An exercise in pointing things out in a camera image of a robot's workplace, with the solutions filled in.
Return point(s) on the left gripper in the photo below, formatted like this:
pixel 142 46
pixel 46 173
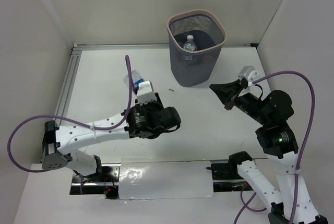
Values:
pixel 157 98

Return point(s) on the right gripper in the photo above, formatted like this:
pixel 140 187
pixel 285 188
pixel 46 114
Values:
pixel 227 92

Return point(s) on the crushed blue cap bottle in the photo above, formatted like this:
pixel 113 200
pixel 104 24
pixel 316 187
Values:
pixel 136 80

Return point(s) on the green white label bottle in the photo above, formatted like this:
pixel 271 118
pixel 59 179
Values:
pixel 189 46

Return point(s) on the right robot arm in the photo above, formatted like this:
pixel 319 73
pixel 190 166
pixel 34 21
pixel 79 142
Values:
pixel 290 203

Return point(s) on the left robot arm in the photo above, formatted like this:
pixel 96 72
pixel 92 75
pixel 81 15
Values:
pixel 62 144

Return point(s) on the grey mesh waste bin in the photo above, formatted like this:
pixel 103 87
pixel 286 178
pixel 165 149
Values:
pixel 209 36

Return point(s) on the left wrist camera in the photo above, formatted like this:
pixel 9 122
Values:
pixel 145 93

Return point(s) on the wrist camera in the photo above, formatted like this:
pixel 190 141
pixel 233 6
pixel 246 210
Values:
pixel 145 93
pixel 247 76

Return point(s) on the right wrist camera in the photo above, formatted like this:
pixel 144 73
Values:
pixel 247 76

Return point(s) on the aluminium frame rail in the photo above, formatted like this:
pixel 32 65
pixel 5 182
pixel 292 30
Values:
pixel 94 89

